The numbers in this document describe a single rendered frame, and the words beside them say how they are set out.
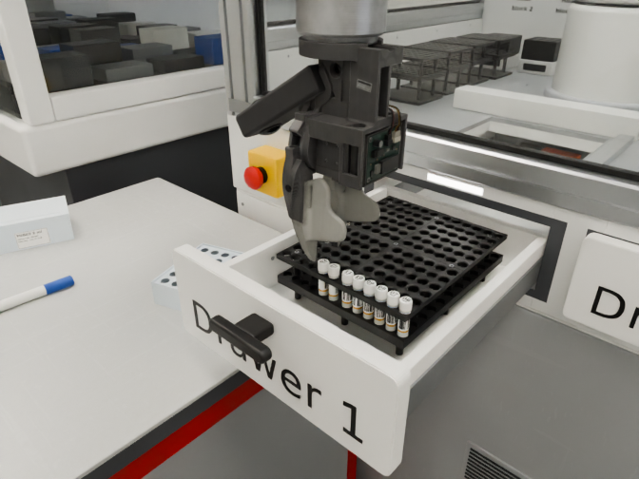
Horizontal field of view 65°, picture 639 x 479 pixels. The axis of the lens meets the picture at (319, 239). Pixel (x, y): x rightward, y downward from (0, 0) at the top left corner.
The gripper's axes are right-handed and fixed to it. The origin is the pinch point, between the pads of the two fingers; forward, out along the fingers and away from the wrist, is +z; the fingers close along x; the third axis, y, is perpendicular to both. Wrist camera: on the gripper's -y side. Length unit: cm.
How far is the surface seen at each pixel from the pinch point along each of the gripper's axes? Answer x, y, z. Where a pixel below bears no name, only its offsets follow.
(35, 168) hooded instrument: 3, -77, 12
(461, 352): 2.8, 16.0, 8.3
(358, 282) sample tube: -0.7, 5.7, 2.6
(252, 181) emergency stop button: 17.4, -28.3, 6.1
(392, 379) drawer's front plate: -11.6, 16.3, 1.1
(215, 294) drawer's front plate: -10.4, -4.9, 3.6
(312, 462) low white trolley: 8, -8, 50
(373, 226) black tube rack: 12.0, -1.0, 3.5
